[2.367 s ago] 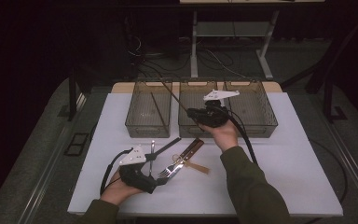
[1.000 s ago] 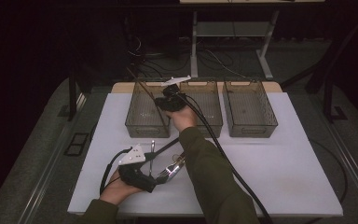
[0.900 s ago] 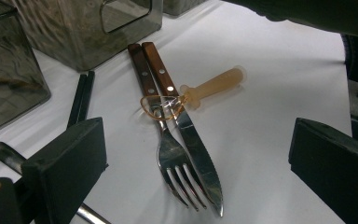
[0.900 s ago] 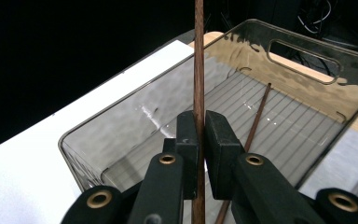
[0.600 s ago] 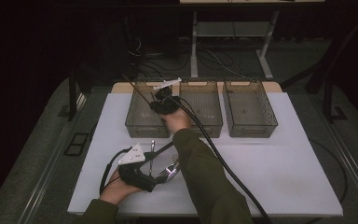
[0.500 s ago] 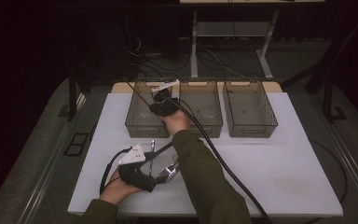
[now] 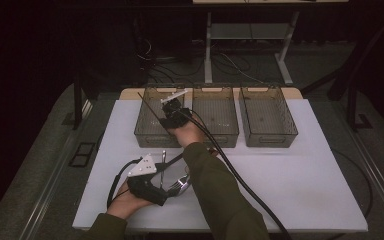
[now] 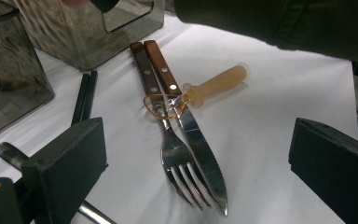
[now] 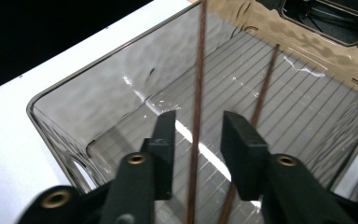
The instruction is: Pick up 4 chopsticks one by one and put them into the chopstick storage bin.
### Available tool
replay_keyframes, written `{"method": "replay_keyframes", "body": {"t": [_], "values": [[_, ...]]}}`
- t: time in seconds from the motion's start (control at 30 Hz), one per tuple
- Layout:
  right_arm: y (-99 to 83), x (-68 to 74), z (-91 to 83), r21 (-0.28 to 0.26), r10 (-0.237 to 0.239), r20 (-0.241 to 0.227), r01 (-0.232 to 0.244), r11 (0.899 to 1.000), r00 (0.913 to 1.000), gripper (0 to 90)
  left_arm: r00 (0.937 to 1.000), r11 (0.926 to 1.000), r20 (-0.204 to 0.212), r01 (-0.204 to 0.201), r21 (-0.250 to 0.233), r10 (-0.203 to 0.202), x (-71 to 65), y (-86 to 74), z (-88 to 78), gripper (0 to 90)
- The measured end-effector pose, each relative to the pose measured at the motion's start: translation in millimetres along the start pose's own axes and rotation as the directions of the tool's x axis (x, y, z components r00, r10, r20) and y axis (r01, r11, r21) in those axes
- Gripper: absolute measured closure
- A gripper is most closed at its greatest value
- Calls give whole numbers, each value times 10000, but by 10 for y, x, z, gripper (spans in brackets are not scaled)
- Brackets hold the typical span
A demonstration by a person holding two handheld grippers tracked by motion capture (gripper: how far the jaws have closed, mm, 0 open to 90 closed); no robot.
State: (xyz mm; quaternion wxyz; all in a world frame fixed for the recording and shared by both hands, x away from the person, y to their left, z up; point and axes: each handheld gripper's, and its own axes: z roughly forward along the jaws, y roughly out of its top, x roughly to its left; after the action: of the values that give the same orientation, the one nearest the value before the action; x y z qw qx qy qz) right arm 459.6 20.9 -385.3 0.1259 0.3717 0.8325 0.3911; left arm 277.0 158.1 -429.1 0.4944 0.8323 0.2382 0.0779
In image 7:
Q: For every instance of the person's left hand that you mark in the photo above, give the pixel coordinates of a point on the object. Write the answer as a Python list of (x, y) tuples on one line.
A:
[(126, 201)]

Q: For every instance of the black angled stand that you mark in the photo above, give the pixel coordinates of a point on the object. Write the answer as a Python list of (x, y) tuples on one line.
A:
[(350, 66)]

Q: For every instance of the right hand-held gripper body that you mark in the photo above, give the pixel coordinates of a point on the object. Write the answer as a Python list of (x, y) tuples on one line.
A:
[(175, 115)]

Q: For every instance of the brown chopstick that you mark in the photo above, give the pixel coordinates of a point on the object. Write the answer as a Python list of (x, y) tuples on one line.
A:
[(150, 106)]

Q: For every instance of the smoky transparent plastic bin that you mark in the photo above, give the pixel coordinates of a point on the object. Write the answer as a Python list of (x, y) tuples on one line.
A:
[(218, 116), (266, 116), (153, 126)]

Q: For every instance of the white table cloth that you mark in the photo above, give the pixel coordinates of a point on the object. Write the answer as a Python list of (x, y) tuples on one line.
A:
[(296, 183)]

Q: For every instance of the grey metal rail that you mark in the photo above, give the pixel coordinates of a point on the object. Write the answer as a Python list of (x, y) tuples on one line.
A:
[(376, 176), (56, 170)]

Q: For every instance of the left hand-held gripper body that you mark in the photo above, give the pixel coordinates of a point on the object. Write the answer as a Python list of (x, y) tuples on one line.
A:
[(145, 188)]

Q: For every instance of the black metal post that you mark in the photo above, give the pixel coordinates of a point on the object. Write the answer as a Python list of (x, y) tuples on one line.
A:
[(77, 100)]

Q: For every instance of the white metal stand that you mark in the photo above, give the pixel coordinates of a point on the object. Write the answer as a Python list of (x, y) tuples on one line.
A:
[(246, 31)]

